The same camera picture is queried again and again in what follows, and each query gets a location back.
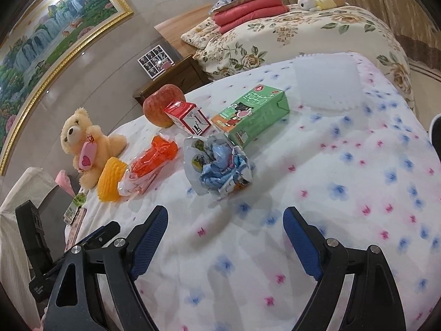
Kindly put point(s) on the red folded blanket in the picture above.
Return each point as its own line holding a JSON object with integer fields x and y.
{"x": 251, "y": 12}

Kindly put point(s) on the floral pillow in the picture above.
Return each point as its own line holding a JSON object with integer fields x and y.
{"x": 203, "y": 32}

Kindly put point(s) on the white foam sheet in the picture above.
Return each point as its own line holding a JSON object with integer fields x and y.
{"x": 327, "y": 79}

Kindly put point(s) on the yellow foam fruit net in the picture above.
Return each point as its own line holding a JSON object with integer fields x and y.
{"x": 110, "y": 181}

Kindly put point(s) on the gold framed landscape painting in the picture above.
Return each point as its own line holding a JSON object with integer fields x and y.
{"x": 51, "y": 41}

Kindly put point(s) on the bed with floral cover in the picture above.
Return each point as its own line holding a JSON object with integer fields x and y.
{"x": 310, "y": 38}

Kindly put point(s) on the white rabbit plush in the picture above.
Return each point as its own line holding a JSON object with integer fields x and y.
{"x": 306, "y": 1}

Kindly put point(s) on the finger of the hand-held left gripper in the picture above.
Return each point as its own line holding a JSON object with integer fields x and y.
{"x": 110, "y": 229}
{"x": 91, "y": 238}

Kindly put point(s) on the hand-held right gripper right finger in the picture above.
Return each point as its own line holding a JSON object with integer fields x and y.
{"x": 303, "y": 244}

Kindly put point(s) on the pink cloth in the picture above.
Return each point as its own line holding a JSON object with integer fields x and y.
{"x": 65, "y": 181}

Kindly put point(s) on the red and white carton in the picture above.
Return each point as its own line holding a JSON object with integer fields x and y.
{"x": 187, "y": 117}

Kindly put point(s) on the cream teddy bear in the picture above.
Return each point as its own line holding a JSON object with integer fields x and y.
{"x": 86, "y": 144}

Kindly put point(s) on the red apple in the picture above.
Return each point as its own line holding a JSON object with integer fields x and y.
{"x": 160, "y": 105}

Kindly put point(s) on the white and black trash bin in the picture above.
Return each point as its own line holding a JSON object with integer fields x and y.
{"x": 437, "y": 131}

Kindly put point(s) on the white cartoon snack bag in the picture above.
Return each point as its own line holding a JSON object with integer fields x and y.
{"x": 196, "y": 162}

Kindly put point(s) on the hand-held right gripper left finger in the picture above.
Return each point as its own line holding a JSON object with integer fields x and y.
{"x": 151, "y": 238}

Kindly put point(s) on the green drink carton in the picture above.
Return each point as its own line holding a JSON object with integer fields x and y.
{"x": 251, "y": 113}

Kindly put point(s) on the green and white packet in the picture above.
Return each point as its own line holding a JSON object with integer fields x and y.
{"x": 75, "y": 207}

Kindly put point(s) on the photo collage frame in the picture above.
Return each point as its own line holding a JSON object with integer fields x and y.
{"x": 155, "y": 60}

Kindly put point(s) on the small pink box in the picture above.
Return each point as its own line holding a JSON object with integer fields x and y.
{"x": 167, "y": 65}

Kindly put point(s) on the wooden nightstand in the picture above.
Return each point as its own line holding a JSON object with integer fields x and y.
{"x": 172, "y": 76}

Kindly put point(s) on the wooden headboard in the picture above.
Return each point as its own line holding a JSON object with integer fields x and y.
{"x": 182, "y": 27}

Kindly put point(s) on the orange clear plastic packet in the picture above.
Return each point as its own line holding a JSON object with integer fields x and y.
{"x": 151, "y": 162}

